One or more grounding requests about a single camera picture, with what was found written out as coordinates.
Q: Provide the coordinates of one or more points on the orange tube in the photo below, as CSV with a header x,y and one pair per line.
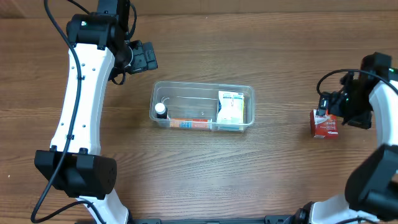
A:
x,y
190,123

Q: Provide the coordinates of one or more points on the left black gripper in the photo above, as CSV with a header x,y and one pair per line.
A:
x,y
144,58

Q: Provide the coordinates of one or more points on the red Haleon box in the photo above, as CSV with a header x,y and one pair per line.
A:
x,y
323,127

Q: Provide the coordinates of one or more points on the blue VapoDrops box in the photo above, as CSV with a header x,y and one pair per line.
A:
x,y
230,127

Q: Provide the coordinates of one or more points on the clear plastic container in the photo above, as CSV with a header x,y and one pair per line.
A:
x,y
197,101

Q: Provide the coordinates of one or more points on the dark bottle white cap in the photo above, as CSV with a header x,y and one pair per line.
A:
x,y
161,111

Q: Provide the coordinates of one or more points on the white medicine box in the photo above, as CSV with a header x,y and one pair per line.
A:
x,y
230,107

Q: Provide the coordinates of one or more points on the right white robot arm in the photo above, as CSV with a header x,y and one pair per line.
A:
x,y
368,96

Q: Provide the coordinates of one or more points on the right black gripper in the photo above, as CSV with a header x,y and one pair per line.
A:
x,y
334,104

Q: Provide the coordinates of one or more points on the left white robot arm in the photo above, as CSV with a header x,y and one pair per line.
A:
x,y
101,49

